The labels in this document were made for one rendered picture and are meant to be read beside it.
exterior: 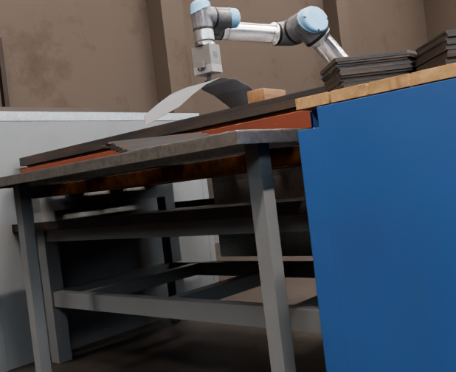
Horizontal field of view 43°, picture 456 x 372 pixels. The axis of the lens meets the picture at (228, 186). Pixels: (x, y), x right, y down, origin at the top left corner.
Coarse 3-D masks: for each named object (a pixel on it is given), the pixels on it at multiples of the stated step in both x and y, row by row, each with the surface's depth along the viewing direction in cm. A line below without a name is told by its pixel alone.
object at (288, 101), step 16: (288, 96) 150; (304, 96) 146; (224, 112) 164; (240, 112) 161; (256, 112) 157; (272, 112) 155; (144, 128) 188; (160, 128) 183; (176, 128) 178; (192, 128) 174; (80, 144) 213; (96, 144) 206; (32, 160) 236; (48, 160) 229
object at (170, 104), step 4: (188, 96) 198; (172, 100) 203; (176, 100) 200; (180, 100) 198; (184, 100) 195; (160, 104) 207; (164, 104) 204; (168, 104) 201; (172, 104) 199; (176, 104) 196; (180, 104) 194; (152, 108) 207; (156, 108) 204; (160, 108) 201; (164, 108) 199; (168, 108) 196; (148, 112) 205; (152, 112) 202
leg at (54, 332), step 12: (36, 204) 238; (48, 204) 239; (36, 216) 239; (48, 216) 239; (48, 252) 237; (48, 264) 237; (60, 264) 241; (48, 276) 237; (60, 276) 240; (48, 288) 238; (60, 288) 240; (48, 300) 238; (48, 312) 239; (60, 312) 239; (48, 324) 240; (60, 324) 238; (60, 336) 238; (60, 348) 237; (60, 360) 237
